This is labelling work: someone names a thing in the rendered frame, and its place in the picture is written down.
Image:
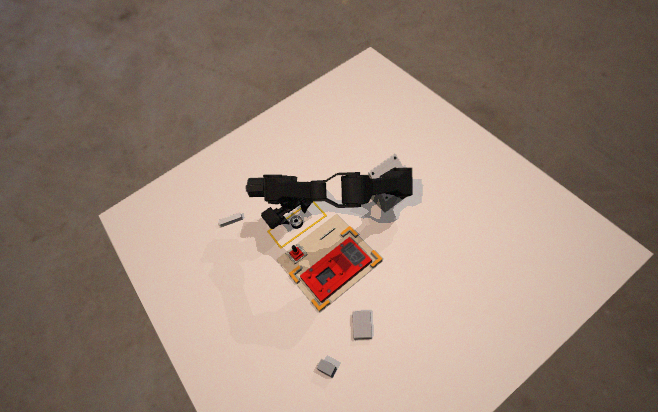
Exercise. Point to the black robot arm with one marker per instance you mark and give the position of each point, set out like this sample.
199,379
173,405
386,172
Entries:
356,189

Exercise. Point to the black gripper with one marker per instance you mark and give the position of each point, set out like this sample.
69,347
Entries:
275,217

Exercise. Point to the black tyre with grey rim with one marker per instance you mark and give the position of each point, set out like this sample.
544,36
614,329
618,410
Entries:
297,219

